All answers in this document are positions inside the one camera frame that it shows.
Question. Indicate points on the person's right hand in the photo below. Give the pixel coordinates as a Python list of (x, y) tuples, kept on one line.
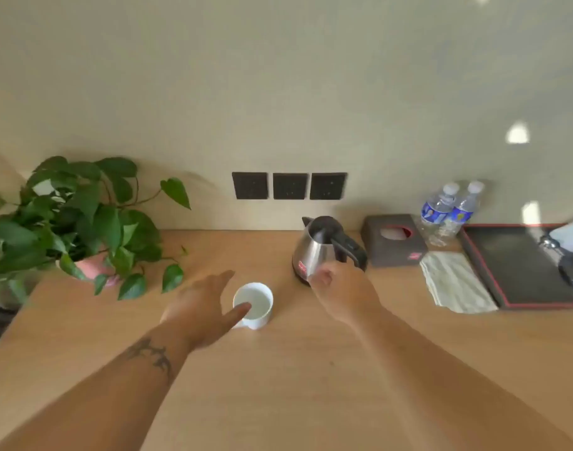
[(350, 291)]

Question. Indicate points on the person's left hand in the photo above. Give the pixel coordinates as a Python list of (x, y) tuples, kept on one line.
[(197, 312)]

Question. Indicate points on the person's left thumb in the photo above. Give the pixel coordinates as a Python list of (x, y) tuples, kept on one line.
[(239, 315)]

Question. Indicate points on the person's right thumb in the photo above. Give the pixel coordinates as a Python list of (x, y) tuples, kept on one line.
[(321, 278)]

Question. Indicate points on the person's left forearm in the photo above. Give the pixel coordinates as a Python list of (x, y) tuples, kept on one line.
[(103, 394)]

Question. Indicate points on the person's right forearm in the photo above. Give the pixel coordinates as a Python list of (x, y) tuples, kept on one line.
[(455, 380)]

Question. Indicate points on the white ceramic cup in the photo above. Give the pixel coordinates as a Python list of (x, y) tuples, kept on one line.
[(260, 305)]

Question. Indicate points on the stainless steel electric kettle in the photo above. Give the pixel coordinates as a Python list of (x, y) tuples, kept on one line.
[(314, 251)]

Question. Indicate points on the dark brown tissue box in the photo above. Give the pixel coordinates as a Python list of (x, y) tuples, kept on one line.
[(389, 251)]

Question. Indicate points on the clear plastic water bottle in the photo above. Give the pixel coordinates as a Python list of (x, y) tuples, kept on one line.
[(436, 212), (458, 216)]

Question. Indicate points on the folded white cloth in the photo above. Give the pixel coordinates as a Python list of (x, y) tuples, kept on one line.
[(455, 281)]

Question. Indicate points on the pink plant pot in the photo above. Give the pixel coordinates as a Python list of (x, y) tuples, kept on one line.
[(96, 266)]

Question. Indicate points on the green leafy pothos plant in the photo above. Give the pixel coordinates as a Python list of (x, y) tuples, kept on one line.
[(93, 220)]

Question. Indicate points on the black tray with red rim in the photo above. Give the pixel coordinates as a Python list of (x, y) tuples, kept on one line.
[(516, 267)]

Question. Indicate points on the black wall socket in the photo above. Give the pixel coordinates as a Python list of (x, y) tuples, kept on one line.
[(290, 186), (328, 185), (250, 185)]

